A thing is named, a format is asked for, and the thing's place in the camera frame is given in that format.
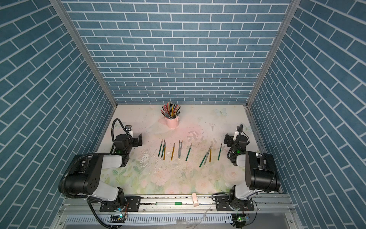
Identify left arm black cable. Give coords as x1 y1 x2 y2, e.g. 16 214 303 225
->
58 118 128 229

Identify dark green carving knife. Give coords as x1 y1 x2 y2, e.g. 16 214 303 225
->
199 154 207 168

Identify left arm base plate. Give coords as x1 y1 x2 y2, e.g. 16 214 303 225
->
100 196 141 212

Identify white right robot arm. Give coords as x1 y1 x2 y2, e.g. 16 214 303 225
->
224 125 280 205

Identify aluminium corner frame post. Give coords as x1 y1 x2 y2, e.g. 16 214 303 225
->
246 0 301 108
50 0 118 109

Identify aluminium corner frame post left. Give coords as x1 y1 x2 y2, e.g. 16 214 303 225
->
50 0 118 109

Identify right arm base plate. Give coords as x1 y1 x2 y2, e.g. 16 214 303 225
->
212 195 254 211

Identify silver carving knife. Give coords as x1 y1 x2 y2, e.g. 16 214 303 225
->
203 150 210 165

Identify beige eraser on rail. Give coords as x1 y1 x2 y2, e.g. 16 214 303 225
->
192 193 199 207

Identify pink cup of coloured pencils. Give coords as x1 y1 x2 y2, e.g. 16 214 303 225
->
160 102 181 129

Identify aluminium front rail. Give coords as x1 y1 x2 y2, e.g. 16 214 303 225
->
51 193 303 229

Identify yellow carving knife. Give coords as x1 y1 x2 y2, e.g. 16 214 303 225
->
209 147 212 163

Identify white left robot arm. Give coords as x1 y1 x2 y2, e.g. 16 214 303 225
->
58 126 143 205

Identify green marker on rail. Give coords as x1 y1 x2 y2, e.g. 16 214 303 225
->
155 201 182 206

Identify yellow knife row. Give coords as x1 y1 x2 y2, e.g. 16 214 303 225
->
171 142 176 160
163 141 166 160

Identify aluminium corner frame post right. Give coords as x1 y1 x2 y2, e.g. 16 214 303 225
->
246 0 301 108

